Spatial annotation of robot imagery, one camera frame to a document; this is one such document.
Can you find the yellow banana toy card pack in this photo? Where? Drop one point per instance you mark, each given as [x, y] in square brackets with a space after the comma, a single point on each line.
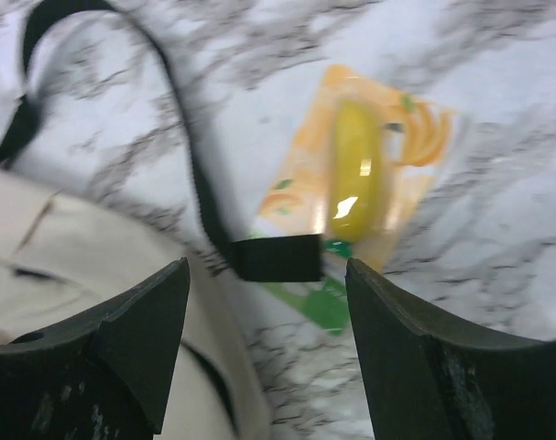
[362, 160]

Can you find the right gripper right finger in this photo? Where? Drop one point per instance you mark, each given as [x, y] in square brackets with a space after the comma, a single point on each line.
[430, 374]

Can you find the cream canvas backpack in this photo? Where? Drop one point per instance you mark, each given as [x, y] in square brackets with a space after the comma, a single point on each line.
[61, 255]

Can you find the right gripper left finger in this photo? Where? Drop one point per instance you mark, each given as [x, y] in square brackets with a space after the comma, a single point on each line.
[104, 373]

